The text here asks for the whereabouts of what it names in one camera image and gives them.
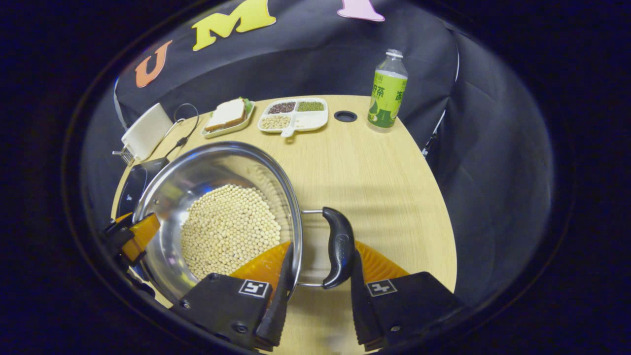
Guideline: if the pale green sandwich plate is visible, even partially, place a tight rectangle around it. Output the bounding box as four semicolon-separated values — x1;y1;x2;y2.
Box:
201;97;256;139

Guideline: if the white toaster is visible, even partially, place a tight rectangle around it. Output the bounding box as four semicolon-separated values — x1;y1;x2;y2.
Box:
121;103;174;162

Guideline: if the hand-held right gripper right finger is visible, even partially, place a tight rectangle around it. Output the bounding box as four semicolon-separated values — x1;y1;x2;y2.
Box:
350;240;464;352

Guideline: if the white power cable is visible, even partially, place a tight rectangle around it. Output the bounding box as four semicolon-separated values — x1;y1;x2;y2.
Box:
163;118;185;143

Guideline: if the white divided bean tray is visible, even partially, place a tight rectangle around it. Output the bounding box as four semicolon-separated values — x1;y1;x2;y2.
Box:
257;97;329;138

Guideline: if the steel pot with black handles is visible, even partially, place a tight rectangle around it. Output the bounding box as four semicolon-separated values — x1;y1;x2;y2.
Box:
132;142;355;302

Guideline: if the pile of soybeans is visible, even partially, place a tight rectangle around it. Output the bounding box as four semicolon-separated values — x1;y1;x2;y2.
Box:
180;184;281;281

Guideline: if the black induction cooktop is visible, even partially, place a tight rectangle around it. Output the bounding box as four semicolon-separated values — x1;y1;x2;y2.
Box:
117;157;171;217

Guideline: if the black power cable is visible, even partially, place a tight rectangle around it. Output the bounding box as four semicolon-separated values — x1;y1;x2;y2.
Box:
165;103;200;158

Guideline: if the sandwich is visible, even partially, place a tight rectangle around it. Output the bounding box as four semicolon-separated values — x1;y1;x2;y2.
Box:
205;98;247;132

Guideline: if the green label drink bottle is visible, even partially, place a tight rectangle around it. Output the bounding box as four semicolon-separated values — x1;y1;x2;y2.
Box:
367;49;409;133

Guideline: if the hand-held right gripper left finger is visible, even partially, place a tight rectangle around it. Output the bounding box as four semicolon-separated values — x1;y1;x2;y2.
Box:
172;242;295;352

